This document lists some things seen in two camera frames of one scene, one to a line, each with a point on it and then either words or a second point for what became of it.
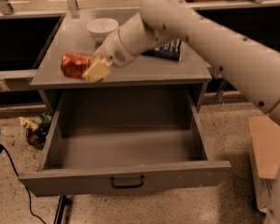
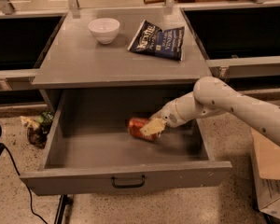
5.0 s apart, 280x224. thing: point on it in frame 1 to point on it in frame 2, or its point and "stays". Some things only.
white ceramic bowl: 101,27 stays
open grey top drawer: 122,140 stays
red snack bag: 75,64 to 134,126
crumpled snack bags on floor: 36,129 stays
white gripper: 113,51 to 168,115
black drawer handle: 128,185 stays
